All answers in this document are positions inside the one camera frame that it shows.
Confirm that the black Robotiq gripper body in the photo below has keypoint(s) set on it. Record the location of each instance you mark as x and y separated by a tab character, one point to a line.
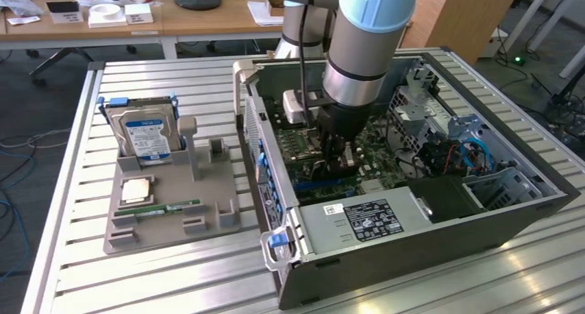
346	120

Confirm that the graphics card with metal bracket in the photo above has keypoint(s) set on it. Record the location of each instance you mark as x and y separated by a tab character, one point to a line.
339	177

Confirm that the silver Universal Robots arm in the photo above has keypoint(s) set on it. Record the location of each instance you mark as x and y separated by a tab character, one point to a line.
362	53

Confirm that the CPU socket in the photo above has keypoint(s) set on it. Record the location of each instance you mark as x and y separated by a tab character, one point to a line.
308	141

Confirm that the green motherboard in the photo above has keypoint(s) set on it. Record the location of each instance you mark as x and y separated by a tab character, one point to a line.
375	163

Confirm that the long expansion slot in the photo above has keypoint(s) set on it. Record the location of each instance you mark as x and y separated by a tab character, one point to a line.
320	186

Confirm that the silver chip heatsink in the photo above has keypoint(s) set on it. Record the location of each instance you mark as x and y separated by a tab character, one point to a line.
372	187

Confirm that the silver metal disk bay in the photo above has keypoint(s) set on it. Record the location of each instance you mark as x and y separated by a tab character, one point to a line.
414	117

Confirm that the grey power supply unit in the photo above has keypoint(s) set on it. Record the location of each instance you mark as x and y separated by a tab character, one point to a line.
320	231

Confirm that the blue case latch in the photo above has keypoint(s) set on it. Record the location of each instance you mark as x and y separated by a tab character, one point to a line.
276	241

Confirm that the grey parts rack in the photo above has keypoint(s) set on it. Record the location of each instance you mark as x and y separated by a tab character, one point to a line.
183	197

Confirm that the open dark grey PC case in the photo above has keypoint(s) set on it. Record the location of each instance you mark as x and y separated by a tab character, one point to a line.
411	259

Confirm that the white paper stack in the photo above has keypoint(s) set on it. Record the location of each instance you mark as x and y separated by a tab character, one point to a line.
262	14

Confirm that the brown cardboard box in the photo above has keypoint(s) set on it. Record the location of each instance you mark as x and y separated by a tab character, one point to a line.
270	2

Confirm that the wooden cabinet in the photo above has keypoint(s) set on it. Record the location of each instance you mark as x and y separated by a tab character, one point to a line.
462	19

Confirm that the white socket box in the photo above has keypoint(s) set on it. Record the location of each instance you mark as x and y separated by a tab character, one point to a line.
496	46

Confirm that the wooden desk white legs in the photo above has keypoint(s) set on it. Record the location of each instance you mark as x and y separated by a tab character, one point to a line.
219	22
46	33

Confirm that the hard disk in blue caddy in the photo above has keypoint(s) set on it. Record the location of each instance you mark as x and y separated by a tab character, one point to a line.
142	135

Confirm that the green RAM stick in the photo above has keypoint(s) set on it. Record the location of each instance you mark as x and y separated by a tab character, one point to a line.
155	209

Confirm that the green indicator light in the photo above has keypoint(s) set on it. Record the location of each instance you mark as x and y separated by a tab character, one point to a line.
518	59

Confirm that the silver CPU chip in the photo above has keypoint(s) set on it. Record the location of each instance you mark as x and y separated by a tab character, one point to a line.
135	192

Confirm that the small white box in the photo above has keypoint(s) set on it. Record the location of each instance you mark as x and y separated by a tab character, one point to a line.
138	10

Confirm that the flat white box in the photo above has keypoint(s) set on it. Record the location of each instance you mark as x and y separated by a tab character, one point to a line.
107	22

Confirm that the white tape roll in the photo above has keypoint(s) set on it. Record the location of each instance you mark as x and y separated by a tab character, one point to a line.
96	10

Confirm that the black chair base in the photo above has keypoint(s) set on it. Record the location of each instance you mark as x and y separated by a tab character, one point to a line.
50	61

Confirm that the black and white box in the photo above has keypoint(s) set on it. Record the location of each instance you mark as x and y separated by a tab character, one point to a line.
64	7

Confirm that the white paper label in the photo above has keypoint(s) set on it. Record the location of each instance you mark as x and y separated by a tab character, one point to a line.
23	20

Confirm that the clear plastic bag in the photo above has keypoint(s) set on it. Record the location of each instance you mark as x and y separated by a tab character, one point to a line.
14	0

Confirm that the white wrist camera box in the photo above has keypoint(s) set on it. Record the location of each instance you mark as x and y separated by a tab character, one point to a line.
295	106

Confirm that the black intrusion switch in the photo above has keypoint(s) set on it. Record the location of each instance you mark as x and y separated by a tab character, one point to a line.
263	117

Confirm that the perforated metal bracket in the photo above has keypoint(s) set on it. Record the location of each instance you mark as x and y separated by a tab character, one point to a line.
503	187

